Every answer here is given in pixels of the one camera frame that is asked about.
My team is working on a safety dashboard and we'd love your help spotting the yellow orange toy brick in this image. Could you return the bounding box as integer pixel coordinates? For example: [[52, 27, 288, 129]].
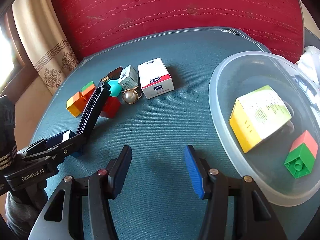
[[66, 92, 87, 117]]

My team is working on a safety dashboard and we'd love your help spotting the black folding comb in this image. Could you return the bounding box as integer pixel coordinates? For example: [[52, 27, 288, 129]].
[[76, 81, 111, 138]]

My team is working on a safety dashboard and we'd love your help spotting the red toy brick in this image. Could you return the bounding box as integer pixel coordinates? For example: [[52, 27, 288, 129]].
[[100, 96, 121, 119]]

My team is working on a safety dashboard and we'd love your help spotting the green orange toy brick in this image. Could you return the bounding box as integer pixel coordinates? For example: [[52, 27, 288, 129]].
[[81, 81, 96, 101]]

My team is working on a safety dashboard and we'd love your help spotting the teal soap-shaped case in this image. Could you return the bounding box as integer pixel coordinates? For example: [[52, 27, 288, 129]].
[[108, 80, 123, 97]]

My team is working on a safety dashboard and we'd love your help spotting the pearl gold ring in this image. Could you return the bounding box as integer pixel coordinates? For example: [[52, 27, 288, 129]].
[[120, 86, 143, 105]]

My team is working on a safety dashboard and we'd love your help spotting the pink green toy brick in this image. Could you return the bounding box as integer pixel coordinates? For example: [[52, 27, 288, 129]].
[[284, 130, 318, 179]]

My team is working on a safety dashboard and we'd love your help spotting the dark brown lipstick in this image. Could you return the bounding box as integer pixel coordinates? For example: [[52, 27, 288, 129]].
[[100, 67, 123, 82]]

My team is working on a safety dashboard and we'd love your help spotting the small teal white box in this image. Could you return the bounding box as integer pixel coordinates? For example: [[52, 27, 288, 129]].
[[118, 65, 138, 90]]

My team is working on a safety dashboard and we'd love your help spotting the white yellow medicine box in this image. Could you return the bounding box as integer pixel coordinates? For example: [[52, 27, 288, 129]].
[[229, 85, 292, 153]]

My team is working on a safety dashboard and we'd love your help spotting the white red medicine box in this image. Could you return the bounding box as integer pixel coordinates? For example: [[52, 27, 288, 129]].
[[138, 58, 175, 99]]

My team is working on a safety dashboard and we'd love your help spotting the gloved left hand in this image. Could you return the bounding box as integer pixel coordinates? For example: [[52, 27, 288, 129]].
[[1, 95, 48, 239]]

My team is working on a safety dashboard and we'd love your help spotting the teal table mat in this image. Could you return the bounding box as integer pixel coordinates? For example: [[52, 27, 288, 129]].
[[33, 27, 319, 239]]

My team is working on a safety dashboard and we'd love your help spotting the clear plastic bowl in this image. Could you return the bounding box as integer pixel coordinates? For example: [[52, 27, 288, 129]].
[[209, 51, 319, 206]]

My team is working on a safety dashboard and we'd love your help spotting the beige patterned curtain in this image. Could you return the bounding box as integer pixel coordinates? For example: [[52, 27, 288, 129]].
[[12, 0, 79, 94]]

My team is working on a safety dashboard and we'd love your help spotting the red quilted mattress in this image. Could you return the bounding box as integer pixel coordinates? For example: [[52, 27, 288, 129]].
[[51, 0, 304, 62]]

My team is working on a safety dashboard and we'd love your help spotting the white clothes pile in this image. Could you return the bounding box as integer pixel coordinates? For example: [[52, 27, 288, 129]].
[[296, 46, 320, 87]]

